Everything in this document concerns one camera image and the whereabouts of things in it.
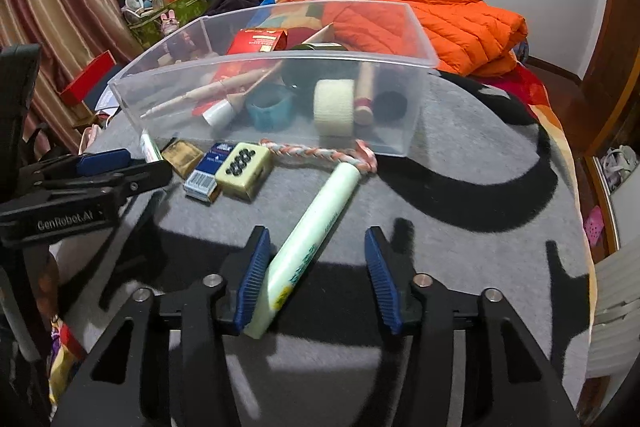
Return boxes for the wooden stick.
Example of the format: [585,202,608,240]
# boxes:
[140,69,261,121]
[300,23,336,48]

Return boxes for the pale green tube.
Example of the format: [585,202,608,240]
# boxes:
[243,162,362,340]

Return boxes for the cream box black dots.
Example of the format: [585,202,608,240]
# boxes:
[215,142,274,202]

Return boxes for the white shoes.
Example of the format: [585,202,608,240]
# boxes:
[601,145,639,194]

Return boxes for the wooden door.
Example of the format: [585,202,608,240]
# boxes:
[574,0,640,150]

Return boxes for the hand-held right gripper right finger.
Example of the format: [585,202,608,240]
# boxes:
[363,226,583,427]

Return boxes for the dark round jar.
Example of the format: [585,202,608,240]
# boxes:
[280,42,347,104]

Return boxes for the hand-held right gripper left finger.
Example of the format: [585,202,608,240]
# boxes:
[50,225,273,427]

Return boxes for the grey black patterned blanket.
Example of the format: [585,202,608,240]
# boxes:
[50,72,596,427]

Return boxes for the green storage bag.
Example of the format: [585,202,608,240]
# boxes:
[124,0,209,51]

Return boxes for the black round puff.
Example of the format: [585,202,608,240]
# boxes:
[375,90,407,124]

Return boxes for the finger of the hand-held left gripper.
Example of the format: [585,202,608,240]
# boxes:
[22,148,133,182]
[30,161,174,208]

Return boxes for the white radiator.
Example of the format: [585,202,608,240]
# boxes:
[589,246,640,379]

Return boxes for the red box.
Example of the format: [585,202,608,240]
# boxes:
[59,50,122,108]

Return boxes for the white cap beige tube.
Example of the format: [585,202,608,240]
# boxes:
[201,62,282,128]

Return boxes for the pink bunny toy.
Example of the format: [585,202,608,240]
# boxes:
[161,9,182,36]

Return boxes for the pink spotted item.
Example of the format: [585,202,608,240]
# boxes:
[584,205,607,249]

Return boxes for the red packet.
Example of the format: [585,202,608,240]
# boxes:
[192,28,290,118]

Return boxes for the braided orange white rope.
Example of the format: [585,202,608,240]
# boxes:
[260,137,379,176]

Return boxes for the colourful printed cloth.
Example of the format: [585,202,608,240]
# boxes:
[48,314,84,404]

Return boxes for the pink transparent bag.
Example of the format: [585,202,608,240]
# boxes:
[79,126,110,154]

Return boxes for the gold box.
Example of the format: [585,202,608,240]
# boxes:
[161,139,206,181]

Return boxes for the dark blue box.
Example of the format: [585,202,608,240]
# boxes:
[81,67,126,108]

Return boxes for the teal tape roll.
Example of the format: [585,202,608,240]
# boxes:
[245,84,295,132]

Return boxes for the orange down jacket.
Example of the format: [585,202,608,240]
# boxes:
[325,0,529,78]

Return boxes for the white printed tube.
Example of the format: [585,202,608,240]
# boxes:
[140,132,164,164]

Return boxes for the clear plastic box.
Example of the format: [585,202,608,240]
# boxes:
[109,1,439,158]

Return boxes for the person's left hand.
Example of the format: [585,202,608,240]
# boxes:
[37,256,62,315]

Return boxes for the white bandage roll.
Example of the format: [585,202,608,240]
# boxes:
[313,79,357,138]

